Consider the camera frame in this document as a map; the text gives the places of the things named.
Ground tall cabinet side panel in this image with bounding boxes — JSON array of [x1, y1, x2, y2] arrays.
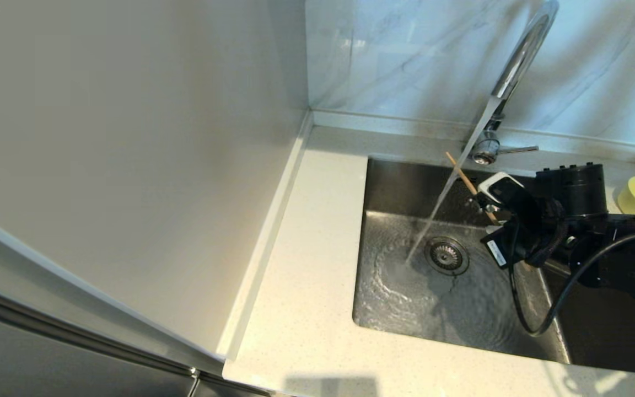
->
[[0, 0, 310, 375]]

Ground wooden chopstick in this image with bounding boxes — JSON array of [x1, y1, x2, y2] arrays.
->
[[445, 152, 533, 272]]

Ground stainless steel sink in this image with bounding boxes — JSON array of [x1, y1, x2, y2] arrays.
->
[[352, 154, 635, 375]]

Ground tall cabinet steel front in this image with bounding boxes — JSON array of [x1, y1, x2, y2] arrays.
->
[[0, 298, 271, 397]]

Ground chrome gooseneck faucet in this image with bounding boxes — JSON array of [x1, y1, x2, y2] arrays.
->
[[464, 0, 562, 166]]

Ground chrome cabinet edge trim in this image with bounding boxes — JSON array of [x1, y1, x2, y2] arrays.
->
[[0, 284, 200, 381]]

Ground round metal drain strainer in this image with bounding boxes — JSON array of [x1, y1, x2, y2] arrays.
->
[[425, 236, 470, 276]]

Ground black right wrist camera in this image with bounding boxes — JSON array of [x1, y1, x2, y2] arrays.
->
[[476, 172, 540, 221]]

